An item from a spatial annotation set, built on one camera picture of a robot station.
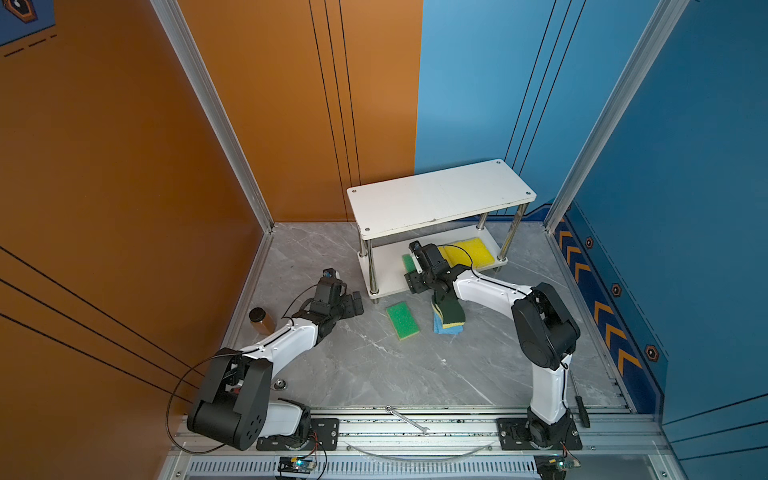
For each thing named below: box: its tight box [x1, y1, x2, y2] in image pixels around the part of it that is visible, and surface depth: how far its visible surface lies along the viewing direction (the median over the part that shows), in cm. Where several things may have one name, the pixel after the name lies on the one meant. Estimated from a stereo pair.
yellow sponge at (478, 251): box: [452, 238, 496, 269], surface depth 104 cm
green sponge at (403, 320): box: [386, 301, 420, 341], surface depth 93 cm
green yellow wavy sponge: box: [432, 299, 465, 329], surface depth 90 cm
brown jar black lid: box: [249, 307, 275, 335], surface depth 87 cm
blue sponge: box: [433, 312, 464, 335], surface depth 91 cm
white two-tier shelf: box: [347, 159, 537, 304], surface depth 82 cm
